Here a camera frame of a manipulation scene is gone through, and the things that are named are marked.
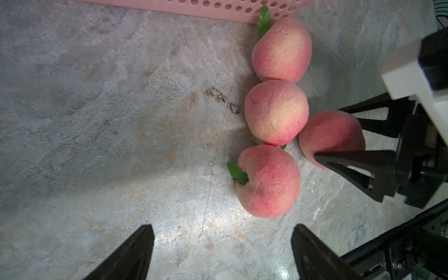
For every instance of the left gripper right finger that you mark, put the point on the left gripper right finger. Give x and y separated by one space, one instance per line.
315 261

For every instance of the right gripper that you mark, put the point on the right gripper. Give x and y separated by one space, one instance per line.
422 155

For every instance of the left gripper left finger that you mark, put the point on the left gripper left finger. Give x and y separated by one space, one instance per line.
131 260

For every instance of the peach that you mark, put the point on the peach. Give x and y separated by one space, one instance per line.
276 111
267 180
332 131

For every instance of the peach basket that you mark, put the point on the peach basket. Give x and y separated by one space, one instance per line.
284 49

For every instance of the pink plastic basket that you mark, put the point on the pink plastic basket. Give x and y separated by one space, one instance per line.
244 11

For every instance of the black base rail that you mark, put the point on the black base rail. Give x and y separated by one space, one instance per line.
415 250

